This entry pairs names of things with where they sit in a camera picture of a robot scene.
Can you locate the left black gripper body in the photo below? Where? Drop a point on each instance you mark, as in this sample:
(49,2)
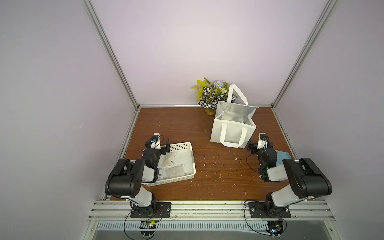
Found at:
(163,149)

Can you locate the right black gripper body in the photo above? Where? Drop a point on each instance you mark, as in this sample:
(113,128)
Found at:
(253,148)

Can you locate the white ice pack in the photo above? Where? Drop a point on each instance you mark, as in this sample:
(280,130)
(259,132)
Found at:
(169,159)
(176,171)

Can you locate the white insulated delivery bag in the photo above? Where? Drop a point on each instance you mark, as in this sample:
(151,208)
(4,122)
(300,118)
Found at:
(233,125)

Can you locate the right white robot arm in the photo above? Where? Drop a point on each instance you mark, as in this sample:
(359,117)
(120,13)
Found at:
(306,180)

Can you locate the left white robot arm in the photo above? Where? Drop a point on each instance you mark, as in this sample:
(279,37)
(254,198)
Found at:
(126,178)

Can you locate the white perforated plastic tray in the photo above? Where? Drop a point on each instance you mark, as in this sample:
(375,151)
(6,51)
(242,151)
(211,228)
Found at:
(184,156)

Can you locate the artificial potted plant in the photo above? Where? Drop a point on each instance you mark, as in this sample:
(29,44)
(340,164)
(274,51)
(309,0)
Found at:
(209,94)

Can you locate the left connector board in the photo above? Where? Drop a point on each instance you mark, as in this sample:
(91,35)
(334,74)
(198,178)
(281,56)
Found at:
(148,229)

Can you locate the connector board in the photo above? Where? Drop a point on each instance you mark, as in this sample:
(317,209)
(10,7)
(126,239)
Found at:
(275,228)
(148,229)

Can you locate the right connector board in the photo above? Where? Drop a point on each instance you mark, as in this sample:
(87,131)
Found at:
(275,228)

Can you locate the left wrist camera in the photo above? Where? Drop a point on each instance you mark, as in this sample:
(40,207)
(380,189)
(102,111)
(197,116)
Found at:
(155,141)

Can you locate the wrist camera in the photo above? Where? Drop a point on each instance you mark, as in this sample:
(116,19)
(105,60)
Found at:
(155,141)
(263,141)

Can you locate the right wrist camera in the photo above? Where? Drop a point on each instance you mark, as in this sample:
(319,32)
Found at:
(263,141)

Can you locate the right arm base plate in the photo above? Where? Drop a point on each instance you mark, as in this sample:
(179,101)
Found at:
(261,210)

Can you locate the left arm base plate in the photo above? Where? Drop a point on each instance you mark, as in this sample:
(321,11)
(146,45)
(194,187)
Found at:
(155,210)

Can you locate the aluminium front rail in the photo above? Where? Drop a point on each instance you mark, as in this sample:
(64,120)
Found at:
(214,210)

